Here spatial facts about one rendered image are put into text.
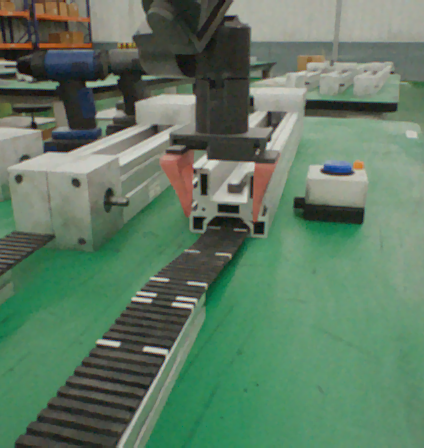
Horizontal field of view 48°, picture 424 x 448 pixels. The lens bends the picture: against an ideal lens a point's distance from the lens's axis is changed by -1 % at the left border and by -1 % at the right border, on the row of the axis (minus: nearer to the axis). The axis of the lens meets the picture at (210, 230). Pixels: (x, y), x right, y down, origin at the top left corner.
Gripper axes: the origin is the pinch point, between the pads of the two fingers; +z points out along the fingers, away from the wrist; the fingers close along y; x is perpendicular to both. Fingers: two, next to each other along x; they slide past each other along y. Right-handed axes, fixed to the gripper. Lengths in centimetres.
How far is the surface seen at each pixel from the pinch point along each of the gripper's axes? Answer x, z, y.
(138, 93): -60, -7, 33
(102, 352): 26.6, 1.3, 2.1
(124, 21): -1051, -75, 459
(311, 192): -12.8, 0.7, -9.6
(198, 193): -4.7, -0.5, 4.0
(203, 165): -6.1, -3.7, 3.7
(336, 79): -199, -3, -13
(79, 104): -37, -7, 37
